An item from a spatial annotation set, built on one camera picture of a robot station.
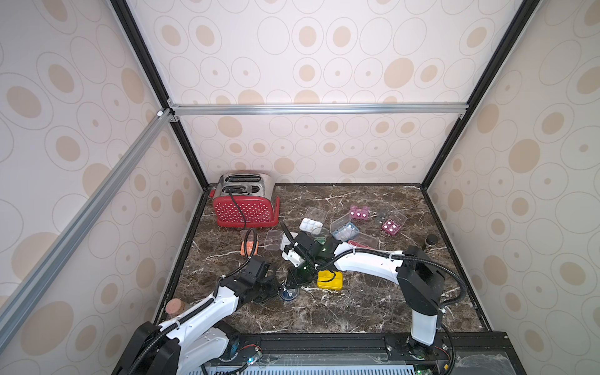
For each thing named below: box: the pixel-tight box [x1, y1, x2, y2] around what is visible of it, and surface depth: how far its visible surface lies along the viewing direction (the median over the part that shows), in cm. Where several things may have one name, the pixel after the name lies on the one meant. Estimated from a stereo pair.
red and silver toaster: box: [209, 171, 280, 229], surface depth 96 cm
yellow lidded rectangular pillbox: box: [317, 269, 343, 291], surface depth 88 cm
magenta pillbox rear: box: [349, 204, 372, 221], surface depth 111 cm
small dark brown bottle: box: [424, 233, 439, 247], surface depth 91 cm
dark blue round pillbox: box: [278, 287, 299, 301], surface depth 85 cm
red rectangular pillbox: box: [347, 232, 379, 250], surface depth 99 cm
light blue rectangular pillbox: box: [332, 221, 360, 243], surface depth 102 cm
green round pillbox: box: [310, 227, 330, 247], surface depth 102 cm
